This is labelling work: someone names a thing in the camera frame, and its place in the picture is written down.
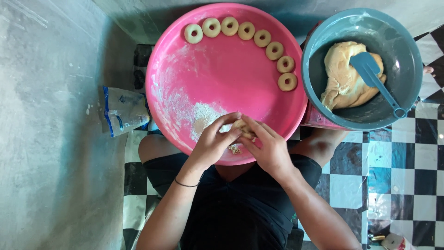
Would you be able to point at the person's left hand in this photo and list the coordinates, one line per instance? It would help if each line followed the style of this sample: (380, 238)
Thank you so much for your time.
(208, 147)

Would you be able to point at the person's right hand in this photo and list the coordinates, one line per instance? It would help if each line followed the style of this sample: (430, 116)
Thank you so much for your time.
(272, 152)

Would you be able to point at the small dough piece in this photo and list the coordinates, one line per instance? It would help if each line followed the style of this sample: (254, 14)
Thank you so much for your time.
(242, 126)

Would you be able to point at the dough crumbs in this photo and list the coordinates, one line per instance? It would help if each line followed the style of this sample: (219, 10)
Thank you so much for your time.
(235, 149)

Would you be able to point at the heap of white flour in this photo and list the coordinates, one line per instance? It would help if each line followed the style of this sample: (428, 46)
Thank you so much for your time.
(204, 116)

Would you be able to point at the thin black wristband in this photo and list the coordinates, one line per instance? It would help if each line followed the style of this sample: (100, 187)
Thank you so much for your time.
(185, 185)

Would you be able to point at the person's right leg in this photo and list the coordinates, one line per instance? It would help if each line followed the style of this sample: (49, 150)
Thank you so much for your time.
(319, 144)

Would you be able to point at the person's leg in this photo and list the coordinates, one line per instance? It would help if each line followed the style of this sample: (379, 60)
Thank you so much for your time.
(156, 147)
(319, 144)

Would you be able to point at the person's left leg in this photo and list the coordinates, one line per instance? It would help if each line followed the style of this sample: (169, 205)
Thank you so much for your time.
(156, 147)

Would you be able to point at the person's black clothing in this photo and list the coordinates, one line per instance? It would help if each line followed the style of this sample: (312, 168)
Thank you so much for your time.
(239, 208)

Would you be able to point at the pink round plastic tray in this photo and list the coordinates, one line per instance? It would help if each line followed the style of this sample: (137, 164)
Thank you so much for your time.
(239, 73)

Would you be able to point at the clear plastic flour bag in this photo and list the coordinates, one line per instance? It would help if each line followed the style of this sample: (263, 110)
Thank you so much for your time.
(126, 109)

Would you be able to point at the black object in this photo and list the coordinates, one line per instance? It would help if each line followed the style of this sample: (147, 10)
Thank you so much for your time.
(138, 79)
(142, 55)

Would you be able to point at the large lump of dough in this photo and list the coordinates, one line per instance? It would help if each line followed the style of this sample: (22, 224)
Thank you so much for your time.
(341, 80)

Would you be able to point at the blue plastic spatula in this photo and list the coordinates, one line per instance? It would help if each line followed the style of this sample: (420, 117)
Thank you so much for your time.
(364, 66)

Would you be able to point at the black white checkered floor mat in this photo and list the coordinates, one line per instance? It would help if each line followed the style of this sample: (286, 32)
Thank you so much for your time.
(402, 156)

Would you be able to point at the small golden metal item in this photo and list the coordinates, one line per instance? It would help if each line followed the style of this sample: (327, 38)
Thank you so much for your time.
(377, 238)

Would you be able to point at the white red packet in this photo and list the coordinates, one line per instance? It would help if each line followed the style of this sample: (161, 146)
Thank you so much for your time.
(393, 242)

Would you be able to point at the grey-blue plastic bowl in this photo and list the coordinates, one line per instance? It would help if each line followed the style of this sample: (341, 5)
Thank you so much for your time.
(404, 41)

